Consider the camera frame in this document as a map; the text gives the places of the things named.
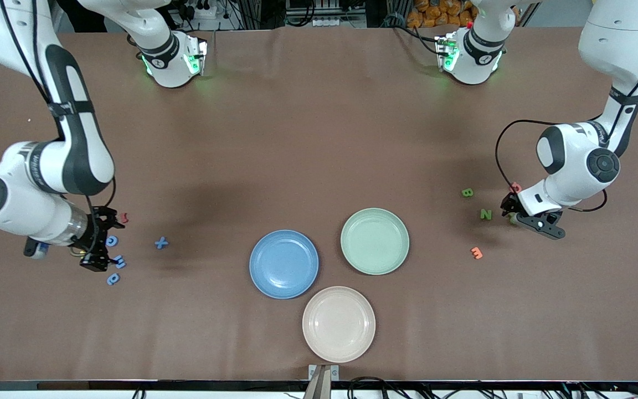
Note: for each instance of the blue foam letter G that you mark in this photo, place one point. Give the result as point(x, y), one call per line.
point(108, 241)

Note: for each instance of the brown table cover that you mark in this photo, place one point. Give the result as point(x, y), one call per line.
point(319, 138)

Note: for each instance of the white power strip with plugs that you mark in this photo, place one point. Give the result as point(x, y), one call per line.
point(205, 10)

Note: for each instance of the green foam letter N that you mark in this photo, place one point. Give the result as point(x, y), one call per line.
point(485, 214)

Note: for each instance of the green foam letter B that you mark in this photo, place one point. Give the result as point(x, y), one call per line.
point(467, 193)

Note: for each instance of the blue foam letter a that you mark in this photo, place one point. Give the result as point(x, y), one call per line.
point(111, 281)

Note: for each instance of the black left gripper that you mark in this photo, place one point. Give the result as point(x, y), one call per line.
point(508, 204)

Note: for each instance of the pink foam letter Q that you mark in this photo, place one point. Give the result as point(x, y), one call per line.
point(515, 186)

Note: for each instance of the orange foam letter m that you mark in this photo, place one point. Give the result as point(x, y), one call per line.
point(476, 253)

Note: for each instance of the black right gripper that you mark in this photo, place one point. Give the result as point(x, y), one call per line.
point(89, 237)

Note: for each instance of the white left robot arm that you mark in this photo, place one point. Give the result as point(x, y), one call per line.
point(574, 166)

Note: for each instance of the beige plate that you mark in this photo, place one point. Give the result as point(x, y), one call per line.
point(339, 324)

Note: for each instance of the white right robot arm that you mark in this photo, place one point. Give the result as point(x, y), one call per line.
point(25, 205)

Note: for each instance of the blue foam letter E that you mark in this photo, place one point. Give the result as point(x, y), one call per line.
point(122, 265)

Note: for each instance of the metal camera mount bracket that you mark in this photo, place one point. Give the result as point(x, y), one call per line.
point(314, 370)

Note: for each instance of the blue plate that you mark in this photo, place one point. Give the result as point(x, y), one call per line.
point(284, 265)

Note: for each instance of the green plate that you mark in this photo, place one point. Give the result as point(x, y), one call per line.
point(375, 241)

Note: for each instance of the orange packaged items pile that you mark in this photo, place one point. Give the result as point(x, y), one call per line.
point(435, 14)

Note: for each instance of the blue foam letter X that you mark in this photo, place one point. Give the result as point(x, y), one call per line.
point(161, 243)

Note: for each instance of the aluminium extrusion rail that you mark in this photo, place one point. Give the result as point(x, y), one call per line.
point(324, 4)

